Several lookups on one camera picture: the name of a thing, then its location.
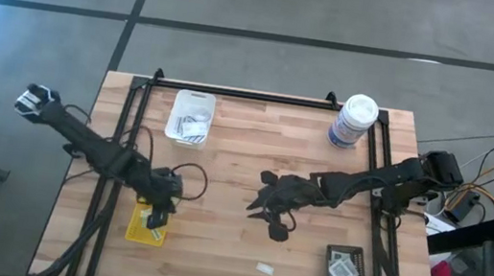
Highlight blue striped bandage packet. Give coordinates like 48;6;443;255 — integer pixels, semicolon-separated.
184;113;208;127
187;133;207;147
173;116;187;136

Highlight small white packet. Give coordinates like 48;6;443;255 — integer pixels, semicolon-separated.
254;261;277;276

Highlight white disinfectant wipes canister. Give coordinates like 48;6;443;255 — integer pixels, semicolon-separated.
324;89;383;155

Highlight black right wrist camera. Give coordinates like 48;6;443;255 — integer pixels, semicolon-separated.
258;168;281;189

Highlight yellow plastic basket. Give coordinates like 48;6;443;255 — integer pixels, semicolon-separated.
123;188;178;249

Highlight white plastic bin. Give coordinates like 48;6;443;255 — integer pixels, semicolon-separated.
162;86;219;152

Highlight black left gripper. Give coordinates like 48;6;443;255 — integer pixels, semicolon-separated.
131;179;185;235

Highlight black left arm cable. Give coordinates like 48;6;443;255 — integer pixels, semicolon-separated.
116;123;216;204

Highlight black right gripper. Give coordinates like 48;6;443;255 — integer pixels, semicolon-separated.
241;169;326;248

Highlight black plastic basket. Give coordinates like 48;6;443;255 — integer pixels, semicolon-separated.
321;241;375;276

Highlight long white bandage packet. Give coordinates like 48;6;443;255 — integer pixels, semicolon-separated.
138;208;153;230

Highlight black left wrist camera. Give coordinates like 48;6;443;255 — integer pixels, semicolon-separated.
157;168;186;191

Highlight green striped white packet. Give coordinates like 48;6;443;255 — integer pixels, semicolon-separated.
149;226;166;243

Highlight white box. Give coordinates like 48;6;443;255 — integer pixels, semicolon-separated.
421;212;459;239

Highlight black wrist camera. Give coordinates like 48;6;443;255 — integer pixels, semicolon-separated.
258;168;281;189
157;168;186;191

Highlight red object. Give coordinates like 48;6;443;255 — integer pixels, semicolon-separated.
429;258;463;276

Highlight black power adapter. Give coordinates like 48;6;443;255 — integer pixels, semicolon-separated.
440;187;482;227

